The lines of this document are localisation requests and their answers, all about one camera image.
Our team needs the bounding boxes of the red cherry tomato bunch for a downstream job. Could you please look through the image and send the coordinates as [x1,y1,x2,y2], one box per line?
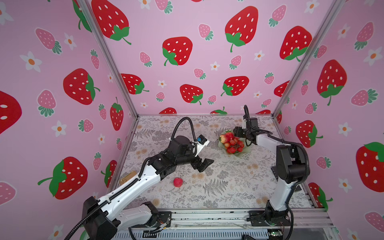
[224,139,245,155]

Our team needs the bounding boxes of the red fake strawberry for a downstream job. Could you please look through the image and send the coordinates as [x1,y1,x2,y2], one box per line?
[226,132,235,142]

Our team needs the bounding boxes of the pink red fake fruit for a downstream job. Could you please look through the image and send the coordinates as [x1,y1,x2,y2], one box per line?
[173,178,184,188]

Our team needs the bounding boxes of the yellow red fake peach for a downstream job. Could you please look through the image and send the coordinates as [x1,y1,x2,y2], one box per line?
[219,135,229,144]

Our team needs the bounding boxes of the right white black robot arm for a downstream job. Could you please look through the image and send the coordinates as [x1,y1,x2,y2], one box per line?
[234,106,310,226]

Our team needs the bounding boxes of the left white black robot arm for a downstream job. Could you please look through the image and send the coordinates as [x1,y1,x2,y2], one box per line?
[66,117,214,240]

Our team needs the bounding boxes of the light green fruit bowl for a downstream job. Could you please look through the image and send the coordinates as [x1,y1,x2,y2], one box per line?
[218,130,251,158]

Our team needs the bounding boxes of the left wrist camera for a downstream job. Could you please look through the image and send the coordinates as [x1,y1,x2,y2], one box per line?
[197,135,210,148]

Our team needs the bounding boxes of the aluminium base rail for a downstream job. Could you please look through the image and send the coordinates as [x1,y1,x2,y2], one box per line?
[86,208,335,240]

